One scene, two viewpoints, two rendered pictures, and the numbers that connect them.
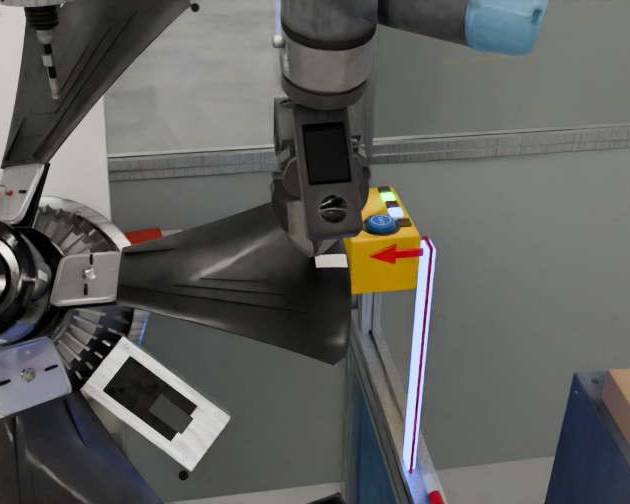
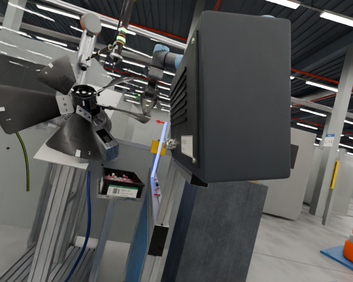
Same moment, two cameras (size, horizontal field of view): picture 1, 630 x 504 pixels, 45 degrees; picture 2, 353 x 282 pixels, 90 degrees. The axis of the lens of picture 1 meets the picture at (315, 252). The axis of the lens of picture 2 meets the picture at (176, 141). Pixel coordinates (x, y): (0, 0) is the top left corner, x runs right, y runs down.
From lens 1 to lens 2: 0.64 m
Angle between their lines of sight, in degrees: 32
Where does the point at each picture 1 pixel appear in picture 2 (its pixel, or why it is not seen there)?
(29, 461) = (78, 121)
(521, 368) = not seen: hidden behind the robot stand
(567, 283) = not seen: hidden behind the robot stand
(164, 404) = (106, 137)
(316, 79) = (153, 72)
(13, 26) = (106, 92)
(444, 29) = (172, 63)
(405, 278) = (162, 151)
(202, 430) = (111, 144)
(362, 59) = (160, 72)
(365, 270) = (154, 147)
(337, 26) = (157, 63)
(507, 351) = not seen: hidden behind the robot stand
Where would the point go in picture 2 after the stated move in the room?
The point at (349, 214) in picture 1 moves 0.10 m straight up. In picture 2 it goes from (152, 92) to (157, 72)
